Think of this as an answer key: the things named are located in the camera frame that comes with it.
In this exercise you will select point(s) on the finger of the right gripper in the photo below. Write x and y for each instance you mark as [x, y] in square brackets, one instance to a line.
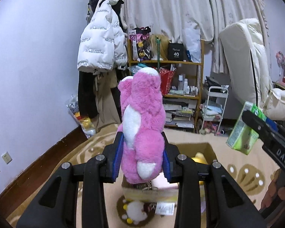
[272, 125]

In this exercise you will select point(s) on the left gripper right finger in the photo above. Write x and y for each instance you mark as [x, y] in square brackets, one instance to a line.
[226, 203]

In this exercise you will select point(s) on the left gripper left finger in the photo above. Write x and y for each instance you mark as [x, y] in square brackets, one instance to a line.
[55, 205]

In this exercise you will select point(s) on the green tissue pack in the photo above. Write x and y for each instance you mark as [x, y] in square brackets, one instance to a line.
[242, 137]

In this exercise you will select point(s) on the yellow plush toy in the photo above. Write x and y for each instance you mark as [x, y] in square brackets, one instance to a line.
[200, 158]

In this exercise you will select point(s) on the pink plush bear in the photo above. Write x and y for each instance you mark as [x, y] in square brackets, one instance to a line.
[143, 120]

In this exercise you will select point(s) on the person's right hand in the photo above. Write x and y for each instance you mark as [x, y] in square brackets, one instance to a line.
[272, 191]

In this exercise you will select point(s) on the cream cushion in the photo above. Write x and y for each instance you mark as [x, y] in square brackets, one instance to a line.
[274, 107]

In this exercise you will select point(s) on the white rolling cart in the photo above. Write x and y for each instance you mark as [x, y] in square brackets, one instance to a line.
[213, 109]

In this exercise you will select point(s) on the white paper tag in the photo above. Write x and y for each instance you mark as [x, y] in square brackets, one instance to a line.
[165, 208]

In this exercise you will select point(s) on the white small plush toy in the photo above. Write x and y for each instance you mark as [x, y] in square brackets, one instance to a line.
[133, 212]

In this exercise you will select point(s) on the cream folded mattress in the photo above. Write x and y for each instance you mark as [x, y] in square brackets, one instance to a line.
[246, 59]

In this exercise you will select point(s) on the plastic bag on floor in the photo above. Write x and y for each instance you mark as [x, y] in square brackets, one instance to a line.
[83, 121]

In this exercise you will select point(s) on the cardboard box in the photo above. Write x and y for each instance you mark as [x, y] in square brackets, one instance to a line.
[172, 170]

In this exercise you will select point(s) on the stack of books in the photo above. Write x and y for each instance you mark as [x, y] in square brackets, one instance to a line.
[180, 113]

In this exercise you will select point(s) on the beige hanging trousers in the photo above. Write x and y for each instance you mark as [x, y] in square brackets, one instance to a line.
[105, 85]

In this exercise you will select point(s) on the black hanging garment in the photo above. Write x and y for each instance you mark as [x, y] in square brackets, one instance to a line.
[86, 95]

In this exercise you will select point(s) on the wooden bookshelf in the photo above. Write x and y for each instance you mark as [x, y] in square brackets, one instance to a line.
[197, 79]

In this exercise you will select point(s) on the red gift bag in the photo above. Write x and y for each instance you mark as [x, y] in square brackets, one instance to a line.
[166, 80]

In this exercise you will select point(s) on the white plastic bag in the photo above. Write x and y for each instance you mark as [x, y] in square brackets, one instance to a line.
[192, 43]

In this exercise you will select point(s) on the black box marked 40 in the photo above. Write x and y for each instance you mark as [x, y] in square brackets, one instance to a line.
[175, 52]

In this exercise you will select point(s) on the green pole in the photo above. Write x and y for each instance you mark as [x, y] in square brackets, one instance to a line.
[158, 43]

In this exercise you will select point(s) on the teal bag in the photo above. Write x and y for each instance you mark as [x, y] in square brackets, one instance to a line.
[135, 68]

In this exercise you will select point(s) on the colourful cartoon bag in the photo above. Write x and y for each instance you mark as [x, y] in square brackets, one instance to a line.
[140, 43]

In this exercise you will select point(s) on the beige curtain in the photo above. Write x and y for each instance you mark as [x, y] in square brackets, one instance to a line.
[170, 17]

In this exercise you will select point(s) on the white puffer jacket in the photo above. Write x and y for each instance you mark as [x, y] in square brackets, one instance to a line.
[103, 42]

